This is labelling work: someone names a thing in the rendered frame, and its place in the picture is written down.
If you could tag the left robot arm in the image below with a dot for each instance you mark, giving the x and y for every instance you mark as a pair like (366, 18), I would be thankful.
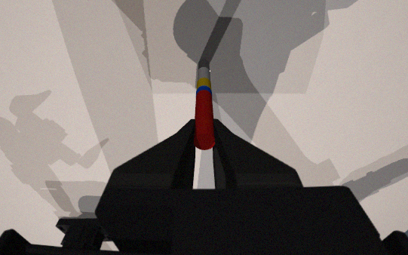
(82, 233)

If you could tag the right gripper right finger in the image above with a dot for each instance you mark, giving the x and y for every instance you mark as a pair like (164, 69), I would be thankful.
(238, 164)

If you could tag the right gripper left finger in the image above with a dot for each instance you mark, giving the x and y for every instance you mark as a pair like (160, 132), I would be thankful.
(169, 163)

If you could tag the red striped pin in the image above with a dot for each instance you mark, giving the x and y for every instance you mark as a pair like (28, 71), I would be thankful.
(204, 132)

